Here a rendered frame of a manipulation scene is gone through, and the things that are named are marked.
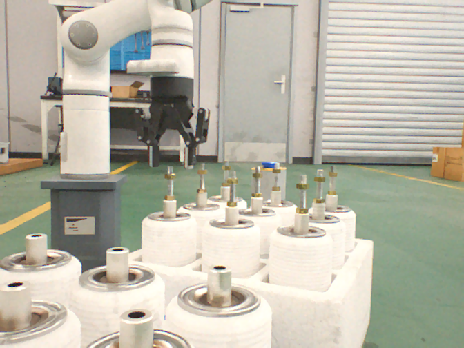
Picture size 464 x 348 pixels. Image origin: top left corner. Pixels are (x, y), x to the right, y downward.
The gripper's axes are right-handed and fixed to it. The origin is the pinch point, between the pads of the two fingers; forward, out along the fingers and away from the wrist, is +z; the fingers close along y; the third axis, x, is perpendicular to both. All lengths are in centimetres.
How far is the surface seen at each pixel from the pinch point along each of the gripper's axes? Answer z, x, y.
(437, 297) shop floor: 35, -54, -46
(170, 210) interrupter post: 8.7, 1.2, -0.5
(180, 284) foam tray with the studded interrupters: 18.7, 8.2, -6.5
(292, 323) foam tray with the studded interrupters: 21.4, 8.6, -24.6
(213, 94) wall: -53, -468, 207
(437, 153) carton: 13, -427, -61
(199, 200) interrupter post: 8.5, -10.4, -0.4
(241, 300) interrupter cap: 9.8, 31.6, -25.5
